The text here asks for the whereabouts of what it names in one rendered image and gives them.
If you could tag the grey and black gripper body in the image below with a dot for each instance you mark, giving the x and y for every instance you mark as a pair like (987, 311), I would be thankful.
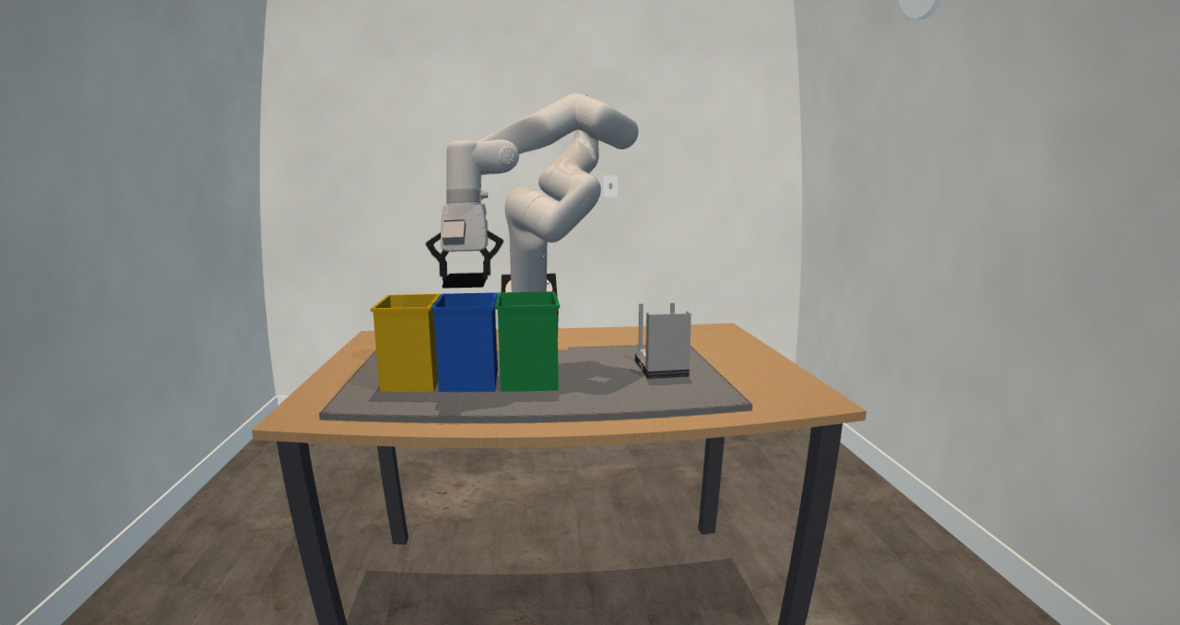
(474, 215)

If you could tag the green bin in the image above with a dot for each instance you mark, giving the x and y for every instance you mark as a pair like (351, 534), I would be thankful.
(528, 340)

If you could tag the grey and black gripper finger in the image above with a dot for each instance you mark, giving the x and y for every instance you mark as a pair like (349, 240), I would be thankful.
(488, 255)
(439, 256)

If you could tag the blue open-top bin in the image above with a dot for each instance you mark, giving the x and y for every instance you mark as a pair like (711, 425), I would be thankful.
(465, 349)

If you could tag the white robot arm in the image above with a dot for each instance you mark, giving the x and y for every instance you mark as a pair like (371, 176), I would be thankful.
(527, 210)

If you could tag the yellow open-top bin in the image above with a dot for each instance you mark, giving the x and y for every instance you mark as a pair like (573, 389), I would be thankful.
(405, 343)

